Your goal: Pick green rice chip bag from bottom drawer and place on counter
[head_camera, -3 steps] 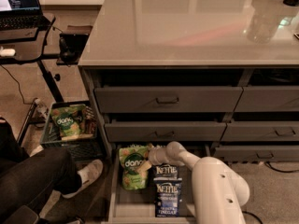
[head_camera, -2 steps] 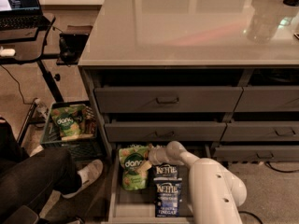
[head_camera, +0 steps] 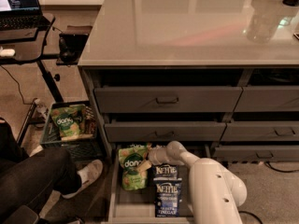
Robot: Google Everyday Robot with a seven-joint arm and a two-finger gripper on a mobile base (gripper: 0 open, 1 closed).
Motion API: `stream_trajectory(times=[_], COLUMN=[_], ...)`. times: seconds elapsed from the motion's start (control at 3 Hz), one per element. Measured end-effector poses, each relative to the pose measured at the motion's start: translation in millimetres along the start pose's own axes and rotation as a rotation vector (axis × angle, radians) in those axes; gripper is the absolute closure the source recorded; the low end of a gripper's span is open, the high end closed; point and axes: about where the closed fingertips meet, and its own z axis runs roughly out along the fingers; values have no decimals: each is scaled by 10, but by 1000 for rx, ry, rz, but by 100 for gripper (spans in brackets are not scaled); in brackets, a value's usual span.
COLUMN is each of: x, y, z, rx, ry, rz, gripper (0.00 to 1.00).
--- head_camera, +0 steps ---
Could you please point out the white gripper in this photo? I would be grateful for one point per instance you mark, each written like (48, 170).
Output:
(154, 156)

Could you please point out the green dang rice chip bag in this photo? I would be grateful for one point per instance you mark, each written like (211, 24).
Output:
(130, 158)

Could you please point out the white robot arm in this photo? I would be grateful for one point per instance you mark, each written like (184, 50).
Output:
(215, 192)

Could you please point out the blue kettle chip bag middle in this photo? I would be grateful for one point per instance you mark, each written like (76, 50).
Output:
(165, 171)

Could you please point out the blue kettle chip bag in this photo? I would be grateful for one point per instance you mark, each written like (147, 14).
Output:
(165, 171)
(167, 196)

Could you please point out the blue kettle chip bag front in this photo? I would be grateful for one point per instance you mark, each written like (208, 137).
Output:
(167, 196)

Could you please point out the grey middle left drawer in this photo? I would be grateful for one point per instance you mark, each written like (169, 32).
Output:
(164, 131)

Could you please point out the open bottom left drawer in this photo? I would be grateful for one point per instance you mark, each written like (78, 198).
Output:
(138, 206)

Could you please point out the grey top left drawer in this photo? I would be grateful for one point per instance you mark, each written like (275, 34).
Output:
(166, 99)

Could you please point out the green dang bag in crate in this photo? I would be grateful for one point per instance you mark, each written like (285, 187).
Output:
(70, 120)

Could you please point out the grey middle right drawer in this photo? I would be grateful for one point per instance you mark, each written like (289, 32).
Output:
(261, 131)

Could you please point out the grey top right drawer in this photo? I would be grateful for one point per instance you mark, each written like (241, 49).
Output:
(268, 99)

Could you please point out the white shoe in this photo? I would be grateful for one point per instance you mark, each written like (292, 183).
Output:
(89, 174)

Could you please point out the person leg black trousers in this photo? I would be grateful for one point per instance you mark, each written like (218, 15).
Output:
(29, 180)

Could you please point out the grey cabinet with glossy top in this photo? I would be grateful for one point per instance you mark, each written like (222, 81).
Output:
(198, 43)

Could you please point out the black box on floor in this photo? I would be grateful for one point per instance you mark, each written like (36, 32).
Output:
(72, 42)

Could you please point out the black laptop stand desk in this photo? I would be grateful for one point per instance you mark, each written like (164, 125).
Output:
(33, 52)

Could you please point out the white device on desk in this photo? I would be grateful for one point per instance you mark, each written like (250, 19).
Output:
(7, 52)

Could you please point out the black laptop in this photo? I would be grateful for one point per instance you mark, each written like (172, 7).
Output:
(19, 14)

